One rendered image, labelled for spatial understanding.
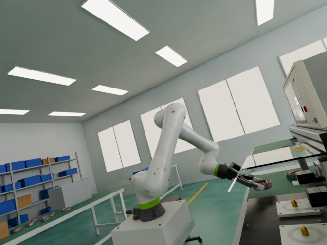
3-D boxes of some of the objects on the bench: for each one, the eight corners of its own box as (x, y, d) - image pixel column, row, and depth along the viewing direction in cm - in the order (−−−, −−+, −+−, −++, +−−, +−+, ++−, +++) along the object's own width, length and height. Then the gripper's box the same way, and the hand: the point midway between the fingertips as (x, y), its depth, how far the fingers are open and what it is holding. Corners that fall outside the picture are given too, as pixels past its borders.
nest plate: (283, 252, 60) (281, 248, 60) (280, 228, 73) (279, 225, 73) (343, 252, 53) (342, 247, 53) (328, 226, 66) (326, 222, 66)
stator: (309, 176, 126) (307, 170, 126) (293, 181, 125) (291, 175, 126) (298, 174, 137) (296, 168, 137) (283, 178, 137) (281, 173, 137)
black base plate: (233, 286, 55) (231, 277, 55) (249, 202, 111) (248, 199, 112) (499, 307, 34) (492, 293, 34) (352, 191, 90) (350, 186, 90)
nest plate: (278, 218, 81) (277, 214, 81) (276, 204, 94) (276, 201, 94) (321, 214, 74) (319, 211, 74) (312, 200, 87) (311, 197, 88)
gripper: (225, 171, 114) (265, 185, 104) (231, 164, 135) (265, 174, 125) (222, 183, 115) (263, 198, 105) (228, 174, 136) (263, 185, 125)
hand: (261, 184), depth 115 cm, fingers closed on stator, 11 cm apart
